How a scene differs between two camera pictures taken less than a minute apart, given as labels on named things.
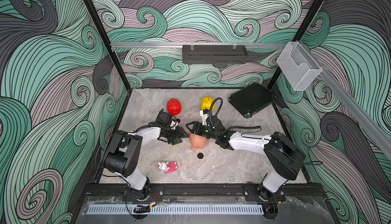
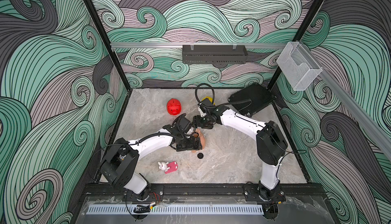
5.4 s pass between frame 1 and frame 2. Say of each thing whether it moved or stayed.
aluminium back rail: stayed
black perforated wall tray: stayed
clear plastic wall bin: stayed
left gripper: moved
